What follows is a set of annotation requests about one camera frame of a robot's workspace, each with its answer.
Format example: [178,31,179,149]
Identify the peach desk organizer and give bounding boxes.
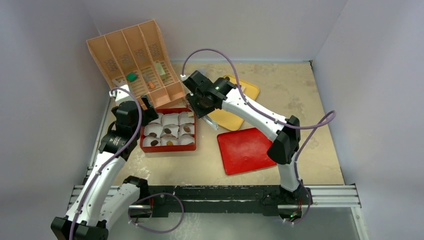
[86,20,185,108]

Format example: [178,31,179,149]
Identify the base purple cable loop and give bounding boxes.
[127,193,184,234]

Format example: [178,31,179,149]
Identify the metal tongs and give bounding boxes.
[189,111,219,131]

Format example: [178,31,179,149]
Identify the green eraser block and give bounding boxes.
[126,72,138,83]

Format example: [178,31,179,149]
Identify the yellow tray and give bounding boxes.
[207,79,260,131]

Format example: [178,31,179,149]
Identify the metal bracket plate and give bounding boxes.
[112,78,126,87]

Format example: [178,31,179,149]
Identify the red box lid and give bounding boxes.
[217,128,276,176]

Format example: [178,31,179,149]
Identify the red chocolate box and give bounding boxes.
[140,107,197,153]

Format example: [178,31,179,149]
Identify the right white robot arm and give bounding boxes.
[180,70,301,204]

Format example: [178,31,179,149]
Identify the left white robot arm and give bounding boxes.
[50,95,159,240]

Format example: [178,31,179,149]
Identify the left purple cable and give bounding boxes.
[67,87,143,240]

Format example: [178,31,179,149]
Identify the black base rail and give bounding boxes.
[67,183,362,220]

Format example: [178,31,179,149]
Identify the dark chocolate piece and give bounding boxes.
[150,140,159,147]

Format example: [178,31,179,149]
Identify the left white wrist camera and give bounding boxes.
[109,84,134,106]

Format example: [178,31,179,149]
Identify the orange handled cutter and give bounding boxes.
[142,73,156,90]

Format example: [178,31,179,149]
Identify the pale green sticky notes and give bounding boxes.
[155,62,166,81]

